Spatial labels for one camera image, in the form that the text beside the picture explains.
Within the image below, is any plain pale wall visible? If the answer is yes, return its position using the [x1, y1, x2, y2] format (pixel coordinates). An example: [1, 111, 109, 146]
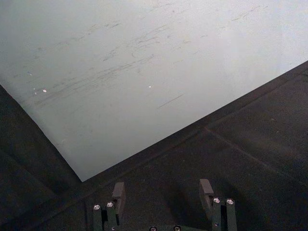
[0, 0, 308, 182]

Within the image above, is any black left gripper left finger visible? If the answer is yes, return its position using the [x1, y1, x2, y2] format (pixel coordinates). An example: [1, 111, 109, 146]
[92, 181, 126, 231]

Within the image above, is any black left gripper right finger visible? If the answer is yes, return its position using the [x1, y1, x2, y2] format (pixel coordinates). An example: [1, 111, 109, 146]
[198, 179, 236, 231]

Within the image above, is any black table cloth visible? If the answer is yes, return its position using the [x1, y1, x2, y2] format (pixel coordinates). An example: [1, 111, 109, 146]
[0, 60, 308, 231]

